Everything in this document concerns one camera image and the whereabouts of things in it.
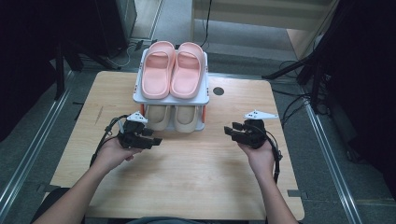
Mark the metal floor rail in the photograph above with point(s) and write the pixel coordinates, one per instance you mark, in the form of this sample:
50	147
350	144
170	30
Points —
333	165
31	149

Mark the beige clog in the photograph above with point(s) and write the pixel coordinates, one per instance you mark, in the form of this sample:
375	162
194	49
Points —
186	119
158	118

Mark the person's left hand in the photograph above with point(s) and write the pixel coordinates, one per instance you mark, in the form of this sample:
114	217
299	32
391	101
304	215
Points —
110	155

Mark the dark cabinet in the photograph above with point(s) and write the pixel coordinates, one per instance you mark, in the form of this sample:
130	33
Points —
120	25

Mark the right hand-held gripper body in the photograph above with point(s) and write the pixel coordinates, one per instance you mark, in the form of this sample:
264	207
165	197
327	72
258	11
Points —
255	132

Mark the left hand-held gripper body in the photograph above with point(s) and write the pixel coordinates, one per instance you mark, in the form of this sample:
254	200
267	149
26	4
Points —
130	133

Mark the white shoe rack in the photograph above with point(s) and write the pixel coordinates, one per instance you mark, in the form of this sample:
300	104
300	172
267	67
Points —
202	99

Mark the black metal stand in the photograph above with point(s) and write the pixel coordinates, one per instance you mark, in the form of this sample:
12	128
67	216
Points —
311	62
60	68

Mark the pink slipper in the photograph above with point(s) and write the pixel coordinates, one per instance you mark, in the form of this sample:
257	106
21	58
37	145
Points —
157	71
186	71

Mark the black round table grommet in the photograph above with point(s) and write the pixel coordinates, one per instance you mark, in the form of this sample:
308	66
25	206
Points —
218	91

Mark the person's right hand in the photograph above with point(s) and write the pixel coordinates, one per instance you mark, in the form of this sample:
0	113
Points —
261	158

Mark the wooden platform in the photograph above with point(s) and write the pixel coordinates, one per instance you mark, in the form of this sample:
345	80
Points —
264	15

